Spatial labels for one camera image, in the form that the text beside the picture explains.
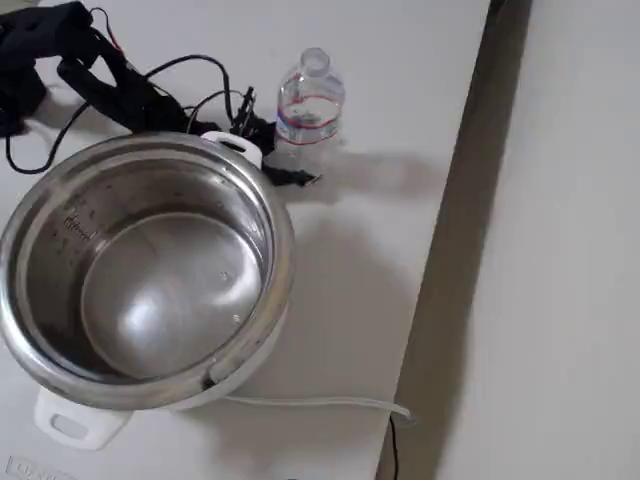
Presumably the clear plastic water bottle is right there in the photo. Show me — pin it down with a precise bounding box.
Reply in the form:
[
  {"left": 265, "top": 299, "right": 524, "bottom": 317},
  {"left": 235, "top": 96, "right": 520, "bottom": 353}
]
[{"left": 273, "top": 46, "right": 347, "bottom": 176}]

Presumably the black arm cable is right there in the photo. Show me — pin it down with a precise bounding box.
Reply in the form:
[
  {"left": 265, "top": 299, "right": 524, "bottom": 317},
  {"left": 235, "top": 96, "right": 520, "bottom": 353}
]
[
  {"left": 4, "top": 99, "right": 101, "bottom": 175},
  {"left": 142, "top": 53, "right": 235, "bottom": 132}
]

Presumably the thin black cable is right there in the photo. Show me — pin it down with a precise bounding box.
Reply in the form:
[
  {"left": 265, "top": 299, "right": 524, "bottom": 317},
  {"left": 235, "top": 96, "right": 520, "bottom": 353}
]
[{"left": 387, "top": 418, "right": 403, "bottom": 480}]

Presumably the white power cord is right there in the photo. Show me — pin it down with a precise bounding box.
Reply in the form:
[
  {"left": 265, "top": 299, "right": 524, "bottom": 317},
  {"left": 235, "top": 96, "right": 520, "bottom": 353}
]
[{"left": 222, "top": 392, "right": 415, "bottom": 425}]

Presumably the stainless steel inner pot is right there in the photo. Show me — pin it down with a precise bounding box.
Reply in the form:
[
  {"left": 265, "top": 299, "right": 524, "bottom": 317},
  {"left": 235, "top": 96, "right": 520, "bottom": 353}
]
[{"left": 0, "top": 132, "right": 297, "bottom": 405}]

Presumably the white rice cooker housing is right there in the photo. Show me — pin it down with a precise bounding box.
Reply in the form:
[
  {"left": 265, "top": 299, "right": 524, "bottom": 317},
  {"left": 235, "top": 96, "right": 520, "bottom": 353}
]
[{"left": 32, "top": 129, "right": 301, "bottom": 452}]

